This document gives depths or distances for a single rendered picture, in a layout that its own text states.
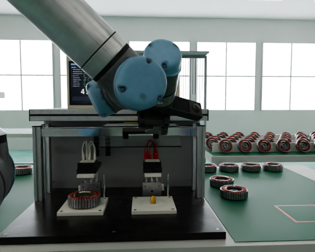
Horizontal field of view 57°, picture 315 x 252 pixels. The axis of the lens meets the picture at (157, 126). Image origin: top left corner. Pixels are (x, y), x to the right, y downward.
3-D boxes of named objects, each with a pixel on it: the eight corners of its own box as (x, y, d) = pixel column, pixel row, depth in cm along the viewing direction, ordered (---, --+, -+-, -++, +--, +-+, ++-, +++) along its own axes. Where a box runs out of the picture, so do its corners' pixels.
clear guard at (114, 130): (181, 147, 87) (181, 127, 86) (100, 147, 86) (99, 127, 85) (170, 135, 119) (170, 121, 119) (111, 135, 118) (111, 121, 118)
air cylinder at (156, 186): (161, 195, 116) (161, 182, 115) (142, 196, 115) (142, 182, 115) (160, 191, 121) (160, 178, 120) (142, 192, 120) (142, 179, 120)
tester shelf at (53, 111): (208, 120, 113) (208, 108, 112) (29, 121, 109) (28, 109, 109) (189, 116, 157) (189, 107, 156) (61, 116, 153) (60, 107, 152)
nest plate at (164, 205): (176, 213, 97) (176, 210, 97) (131, 214, 96) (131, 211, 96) (171, 199, 112) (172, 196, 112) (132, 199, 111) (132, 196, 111)
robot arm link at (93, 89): (86, 79, 48) (144, 54, 51) (81, 84, 58) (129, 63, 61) (107, 122, 49) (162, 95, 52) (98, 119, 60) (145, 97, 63)
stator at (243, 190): (248, 194, 124) (249, 185, 124) (246, 202, 114) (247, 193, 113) (222, 191, 128) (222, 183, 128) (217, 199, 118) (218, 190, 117)
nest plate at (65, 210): (103, 215, 95) (103, 211, 95) (56, 216, 95) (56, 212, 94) (108, 200, 110) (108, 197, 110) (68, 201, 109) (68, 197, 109)
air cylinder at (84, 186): (100, 196, 114) (99, 183, 114) (80, 197, 114) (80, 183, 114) (101, 192, 120) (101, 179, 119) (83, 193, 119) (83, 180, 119)
